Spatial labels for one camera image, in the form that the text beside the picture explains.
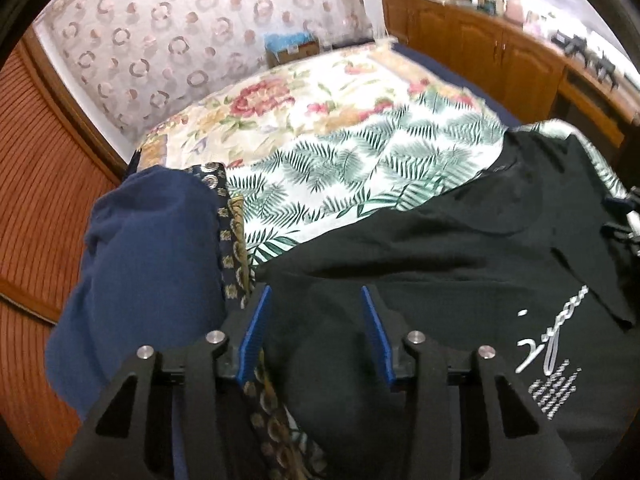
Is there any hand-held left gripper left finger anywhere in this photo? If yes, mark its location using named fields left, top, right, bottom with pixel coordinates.
left=55, top=284, right=275, bottom=480

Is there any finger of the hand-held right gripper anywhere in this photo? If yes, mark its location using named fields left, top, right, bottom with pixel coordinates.
left=600, top=196, right=640, bottom=260

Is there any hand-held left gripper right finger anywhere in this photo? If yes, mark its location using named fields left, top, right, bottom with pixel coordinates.
left=360, top=285, right=581, bottom=480

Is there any black printed t-shirt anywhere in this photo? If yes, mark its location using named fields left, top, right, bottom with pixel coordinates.
left=255, top=120, right=640, bottom=480

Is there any gold navy patterned cloth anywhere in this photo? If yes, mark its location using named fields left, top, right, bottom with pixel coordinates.
left=185, top=161, right=326, bottom=480

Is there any navy blue folded cloth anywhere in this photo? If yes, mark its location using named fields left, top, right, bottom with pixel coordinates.
left=45, top=165, right=227, bottom=423

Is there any palm leaf print sheet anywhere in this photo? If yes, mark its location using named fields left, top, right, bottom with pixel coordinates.
left=224, top=85, right=628, bottom=272

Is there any black toy figure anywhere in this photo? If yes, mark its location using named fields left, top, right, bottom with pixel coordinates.
left=550, top=29, right=623, bottom=88

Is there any dark blue bed sheet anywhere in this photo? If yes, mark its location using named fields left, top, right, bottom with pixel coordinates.
left=392, top=42, right=523, bottom=127

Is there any wooden cabinet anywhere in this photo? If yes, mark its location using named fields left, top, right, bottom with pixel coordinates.
left=380, top=0, right=640, bottom=153

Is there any floral bedspread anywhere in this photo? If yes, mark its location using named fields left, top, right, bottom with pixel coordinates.
left=132, top=42, right=483, bottom=173

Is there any wooden louvred wardrobe door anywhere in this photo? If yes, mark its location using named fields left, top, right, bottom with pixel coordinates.
left=0, top=25, right=132, bottom=466

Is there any cardboard box with blue contents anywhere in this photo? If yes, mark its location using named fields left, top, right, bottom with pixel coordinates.
left=263, top=31, right=321, bottom=69

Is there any circle patterned curtain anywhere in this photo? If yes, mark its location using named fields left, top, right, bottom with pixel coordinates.
left=35, top=0, right=376, bottom=143

